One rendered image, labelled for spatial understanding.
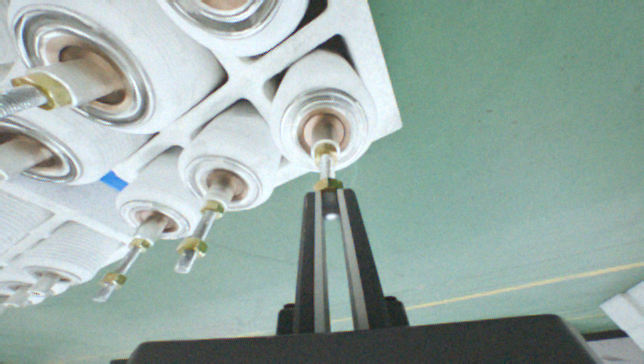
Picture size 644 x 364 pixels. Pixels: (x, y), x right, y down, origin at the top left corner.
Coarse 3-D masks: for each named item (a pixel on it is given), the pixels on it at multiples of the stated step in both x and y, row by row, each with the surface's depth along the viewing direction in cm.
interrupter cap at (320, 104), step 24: (312, 96) 14; (336, 96) 14; (288, 120) 15; (312, 120) 15; (336, 120) 16; (360, 120) 15; (288, 144) 17; (360, 144) 17; (312, 168) 18; (336, 168) 18
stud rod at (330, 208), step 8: (320, 160) 13; (328, 160) 13; (320, 168) 12; (328, 168) 12; (320, 176) 12; (328, 176) 11; (328, 192) 10; (328, 200) 10; (336, 200) 10; (328, 208) 9; (336, 208) 9; (328, 216) 10; (336, 216) 10
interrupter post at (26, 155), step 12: (12, 144) 15; (24, 144) 16; (0, 156) 14; (12, 156) 15; (24, 156) 15; (36, 156) 16; (0, 168) 14; (12, 168) 15; (24, 168) 15; (0, 180) 15
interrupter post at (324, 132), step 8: (320, 128) 15; (328, 128) 15; (312, 136) 15; (320, 136) 14; (328, 136) 14; (336, 136) 15; (312, 144) 14; (320, 144) 14; (336, 144) 14; (312, 152) 14
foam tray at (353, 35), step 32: (320, 0) 24; (352, 0) 16; (320, 32) 17; (352, 32) 17; (0, 64) 20; (224, 64) 19; (256, 64) 19; (288, 64) 19; (352, 64) 23; (384, 64) 19; (224, 96) 21; (256, 96) 21; (384, 96) 21; (192, 128) 23; (384, 128) 24; (128, 160) 26; (288, 160) 28
